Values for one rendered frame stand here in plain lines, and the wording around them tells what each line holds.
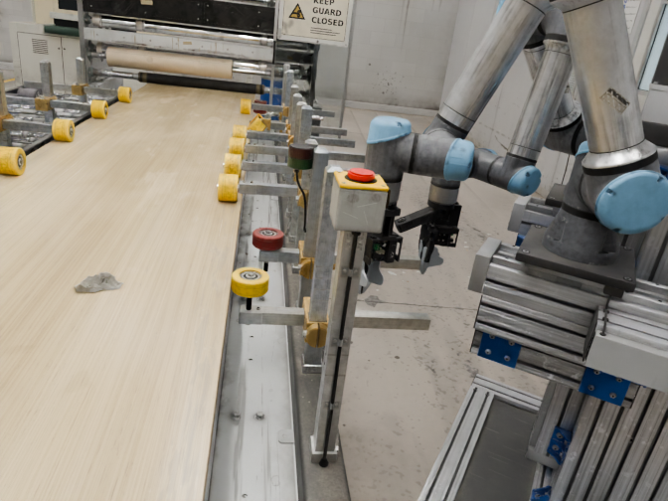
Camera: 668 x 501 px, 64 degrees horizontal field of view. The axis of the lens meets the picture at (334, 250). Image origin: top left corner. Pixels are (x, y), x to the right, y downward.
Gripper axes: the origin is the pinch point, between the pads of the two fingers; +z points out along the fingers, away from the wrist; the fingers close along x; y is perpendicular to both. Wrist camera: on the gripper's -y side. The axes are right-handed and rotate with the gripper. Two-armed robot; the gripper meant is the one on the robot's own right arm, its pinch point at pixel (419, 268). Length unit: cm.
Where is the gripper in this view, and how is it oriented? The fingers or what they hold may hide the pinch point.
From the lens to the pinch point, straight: 148.8
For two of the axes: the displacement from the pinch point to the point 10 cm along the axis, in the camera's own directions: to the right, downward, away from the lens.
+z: -1.1, 9.1, 3.9
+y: 9.9, 0.6, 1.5
